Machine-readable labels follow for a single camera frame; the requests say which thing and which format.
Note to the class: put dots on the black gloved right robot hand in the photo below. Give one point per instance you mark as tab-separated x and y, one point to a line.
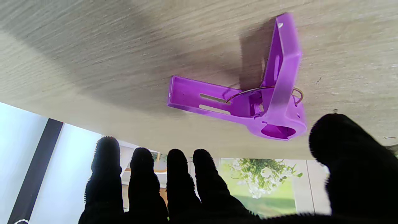
357	174

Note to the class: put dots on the purple clothes peg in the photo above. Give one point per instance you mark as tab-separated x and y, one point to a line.
273	102

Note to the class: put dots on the printed garden window backdrop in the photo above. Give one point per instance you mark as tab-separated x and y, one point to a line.
264	183

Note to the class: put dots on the black stand pole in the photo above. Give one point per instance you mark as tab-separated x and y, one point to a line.
35	171

